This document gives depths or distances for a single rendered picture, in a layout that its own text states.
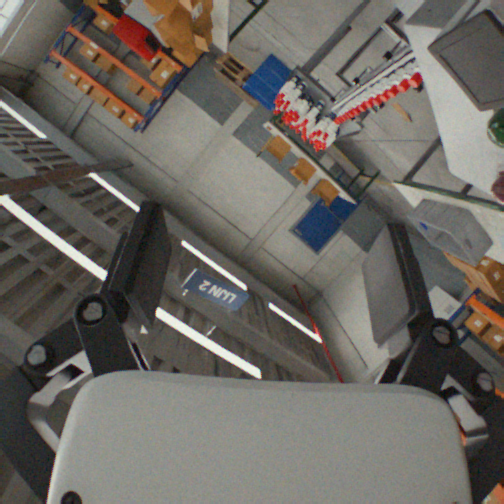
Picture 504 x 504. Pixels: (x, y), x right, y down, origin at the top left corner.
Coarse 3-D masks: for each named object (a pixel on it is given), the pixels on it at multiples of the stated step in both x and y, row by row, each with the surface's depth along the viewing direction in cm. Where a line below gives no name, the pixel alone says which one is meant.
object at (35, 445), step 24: (0, 384) 7; (24, 384) 7; (48, 384) 8; (0, 408) 7; (24, 408) 7; (0, 432) 6; (24, 432) 6; (48, 432) 7; (24, 456) 6; (48, 456) 6; (24, 480) 6; (48, 480) 6
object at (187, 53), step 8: (168, 40) 247; (176, 40) 248; (208, 40) 268; (176, 48) 250; (184, 48) 251; (192, 48) 253; (176, 56) 284; (184, 56) 254; (192, 56) 284; (192, 64) 288
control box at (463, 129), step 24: (432, 0) 14; (456, 0) 13; (408, 24) 14; (432, 24) 13; (432, 72) 16; (432, 96) 19; (456, 96) 17; (456, 120) 19; (480, 120) 16; (456, 144) 21; (480, 144) 19; (456, 168) 24; (480, 168) 21
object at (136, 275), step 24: (144, 216) 10; (120, 240) 10; (144, 240) 10; (168, 240) 12; (120, 264) 9; (144, 264) 9; (168, 264) 13; (120, 288) 8; (144, 288) 10; (120, 312) 9; (144, 312) 10; (48, 336) 8; (72, 336) 8; (24, 360) 7; (48, 360) 8; (72, 360) 8; (72, 384) 9
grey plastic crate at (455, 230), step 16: (416, 208) 232; (432, 208) 214; (448, 208) 198; (416, 224) 241; (432, 224) 203; (448, 224) 189; (464, 224) 181; (432, 240) 246; (448, 240) 231; (464, 240) 215; (480, 240) 185; (464, 256) 206; (480, 256) 189
